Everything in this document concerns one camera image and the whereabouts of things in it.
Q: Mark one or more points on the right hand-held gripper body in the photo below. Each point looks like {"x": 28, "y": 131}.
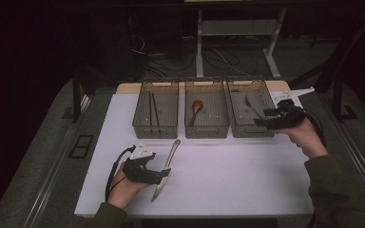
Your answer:
{"x": 286, "y": 117}

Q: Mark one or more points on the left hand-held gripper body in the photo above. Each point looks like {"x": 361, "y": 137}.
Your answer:
{"x": 138, "y": 172}

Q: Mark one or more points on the silver metal knife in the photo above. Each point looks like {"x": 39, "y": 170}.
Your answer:
{"x": 171, "y": 153}

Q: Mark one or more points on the translucent grey plastic bin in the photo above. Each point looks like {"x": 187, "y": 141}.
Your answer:
{"x": 214, "y": 109}
{"x": 237, "y": 109}
{"x": 168, "y": 109}

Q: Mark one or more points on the brown wooden spoon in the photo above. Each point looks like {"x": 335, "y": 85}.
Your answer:
{"x": 197, "y": 105}

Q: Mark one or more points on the person's left hand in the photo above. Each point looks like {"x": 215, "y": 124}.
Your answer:
{"x": 123, "y": 193}

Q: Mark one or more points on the person's right hand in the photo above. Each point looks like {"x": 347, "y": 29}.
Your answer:
{"x": 307, "y": 139}

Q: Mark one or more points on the white table sheet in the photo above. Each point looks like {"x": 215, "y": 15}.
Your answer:
{"x": 228, "y": 177}

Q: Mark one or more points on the black metal stand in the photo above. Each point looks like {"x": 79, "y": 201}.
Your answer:
{"x": 337, "y": 79}
{"x": 76, "y": 95}

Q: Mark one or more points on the white metal stand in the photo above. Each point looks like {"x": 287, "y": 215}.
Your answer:
{"x": 199, "y": 47}

